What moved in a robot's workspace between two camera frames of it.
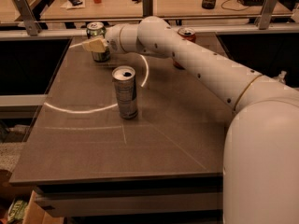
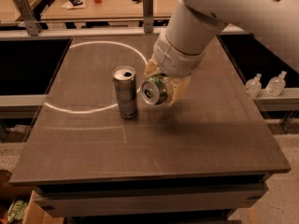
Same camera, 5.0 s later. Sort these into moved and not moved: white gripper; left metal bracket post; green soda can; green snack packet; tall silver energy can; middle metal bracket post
Moved: white gripper; green soda can
Not moved: green snack packet; middle metal bracket post; tall silver energy can; left metal bracket post
